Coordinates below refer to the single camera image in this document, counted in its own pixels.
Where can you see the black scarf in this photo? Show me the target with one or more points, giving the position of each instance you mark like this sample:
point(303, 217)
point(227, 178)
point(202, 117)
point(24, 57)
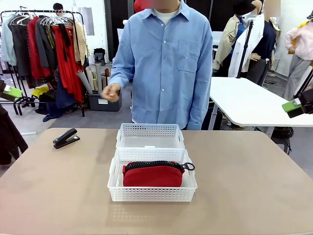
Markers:
point(64, 36)

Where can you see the grey leaning paper roll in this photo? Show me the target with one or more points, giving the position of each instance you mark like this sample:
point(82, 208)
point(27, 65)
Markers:
point(84, 82)

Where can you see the navy blue garment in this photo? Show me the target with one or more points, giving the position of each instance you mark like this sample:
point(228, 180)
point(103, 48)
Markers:
point(63, 98)

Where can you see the person in blue shirt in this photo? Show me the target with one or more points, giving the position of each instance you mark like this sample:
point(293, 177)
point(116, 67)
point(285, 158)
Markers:
point(168, 73)

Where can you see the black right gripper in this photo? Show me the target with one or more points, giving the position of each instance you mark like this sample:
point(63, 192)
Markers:
point(307, 100)

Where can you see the mannequin in beige coat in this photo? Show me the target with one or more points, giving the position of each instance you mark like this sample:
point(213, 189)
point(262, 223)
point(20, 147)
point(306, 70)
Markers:
point(227, 44)

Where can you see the dark brown jacket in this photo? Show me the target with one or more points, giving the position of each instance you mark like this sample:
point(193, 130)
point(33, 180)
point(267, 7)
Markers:
point(9, 137)

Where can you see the black tripod pole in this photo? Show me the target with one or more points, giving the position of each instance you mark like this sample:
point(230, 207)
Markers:
point(245, 46)

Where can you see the cream paper roll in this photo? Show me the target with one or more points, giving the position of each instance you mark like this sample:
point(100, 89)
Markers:
point(90, 78)

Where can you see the mannequin in white coat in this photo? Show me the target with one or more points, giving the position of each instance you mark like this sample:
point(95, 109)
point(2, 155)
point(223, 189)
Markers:
point(244, 49)

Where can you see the person's right forearm blue sleeve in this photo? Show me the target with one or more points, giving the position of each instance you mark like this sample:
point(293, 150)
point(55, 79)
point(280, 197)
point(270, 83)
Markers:
point(123, 73)

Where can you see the tan paper roll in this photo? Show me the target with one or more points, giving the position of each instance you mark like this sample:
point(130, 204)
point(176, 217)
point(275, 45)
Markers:
point(104, 82)

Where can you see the black bag under table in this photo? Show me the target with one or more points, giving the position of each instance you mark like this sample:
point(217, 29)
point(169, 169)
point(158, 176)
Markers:
point(282, 137)

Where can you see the white work table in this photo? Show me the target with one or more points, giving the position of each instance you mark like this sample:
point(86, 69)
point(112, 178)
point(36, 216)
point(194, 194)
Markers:
point(244, 100)

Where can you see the black bucket hat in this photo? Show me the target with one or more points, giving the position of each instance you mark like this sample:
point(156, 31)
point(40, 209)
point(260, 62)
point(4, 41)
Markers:
point(243, 7)

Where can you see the person's right hand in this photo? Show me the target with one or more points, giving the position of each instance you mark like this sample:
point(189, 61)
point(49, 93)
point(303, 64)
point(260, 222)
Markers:
point(111, 93)

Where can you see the white perforated plastic basket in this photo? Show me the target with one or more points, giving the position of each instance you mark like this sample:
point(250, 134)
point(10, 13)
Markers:
point(149, 128)

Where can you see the white perforated basket with label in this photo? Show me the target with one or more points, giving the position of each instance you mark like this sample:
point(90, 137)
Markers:
point(151, 194)

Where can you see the beige shirt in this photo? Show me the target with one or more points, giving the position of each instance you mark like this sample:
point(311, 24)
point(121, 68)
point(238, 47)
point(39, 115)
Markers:
point(79, 41)

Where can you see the person's left forearm blue sleeve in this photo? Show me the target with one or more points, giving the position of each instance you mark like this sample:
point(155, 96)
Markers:
point(201, 105)

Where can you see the black metal clothes rack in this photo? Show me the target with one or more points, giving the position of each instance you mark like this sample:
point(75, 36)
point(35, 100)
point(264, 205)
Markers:
point(31, 11)

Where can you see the tall grey tube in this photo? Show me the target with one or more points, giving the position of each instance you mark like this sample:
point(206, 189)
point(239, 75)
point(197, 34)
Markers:
point(98, 78)

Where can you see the grey coat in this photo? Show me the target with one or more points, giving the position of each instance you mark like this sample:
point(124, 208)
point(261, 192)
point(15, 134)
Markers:
point(42, 44)

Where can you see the light blue fuzzy coat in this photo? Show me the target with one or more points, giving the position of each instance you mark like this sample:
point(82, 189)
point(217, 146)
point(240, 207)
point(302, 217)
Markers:
point(6, 44)

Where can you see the black backpack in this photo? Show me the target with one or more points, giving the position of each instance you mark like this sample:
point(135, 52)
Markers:
point(99, 56)

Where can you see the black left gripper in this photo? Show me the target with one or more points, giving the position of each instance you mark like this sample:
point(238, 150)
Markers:
point(2, 85)

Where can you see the mannequin in pink sweater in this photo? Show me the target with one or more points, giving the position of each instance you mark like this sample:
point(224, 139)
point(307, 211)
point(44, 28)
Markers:
point(300, 44)

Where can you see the yellow bag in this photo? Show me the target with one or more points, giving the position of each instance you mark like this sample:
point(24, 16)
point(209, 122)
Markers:
point(40, 91)

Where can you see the black slanted stand leg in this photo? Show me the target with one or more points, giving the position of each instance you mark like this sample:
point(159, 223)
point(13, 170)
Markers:
point(305, 83)

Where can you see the grey storage bin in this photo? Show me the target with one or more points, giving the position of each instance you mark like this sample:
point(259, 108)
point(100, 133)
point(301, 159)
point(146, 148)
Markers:
point(95, 104)

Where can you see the red dress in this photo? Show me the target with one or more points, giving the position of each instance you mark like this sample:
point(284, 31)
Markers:
point(71, 73)

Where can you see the dark haired person's head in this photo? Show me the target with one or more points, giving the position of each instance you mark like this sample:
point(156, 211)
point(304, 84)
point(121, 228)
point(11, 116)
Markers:
point(58, 6)

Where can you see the red jacket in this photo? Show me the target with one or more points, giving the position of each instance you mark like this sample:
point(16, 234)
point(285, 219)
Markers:
point(34, 56)

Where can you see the black stapler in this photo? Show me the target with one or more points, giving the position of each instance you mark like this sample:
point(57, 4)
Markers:
point(66, 139)

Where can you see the red zippered pencil pouch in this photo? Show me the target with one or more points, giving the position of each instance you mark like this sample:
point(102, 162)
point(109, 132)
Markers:
point(151, 176)

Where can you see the dark charcoal coat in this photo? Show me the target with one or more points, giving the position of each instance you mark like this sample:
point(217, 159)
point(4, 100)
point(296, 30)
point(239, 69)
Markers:
point(20, 49)

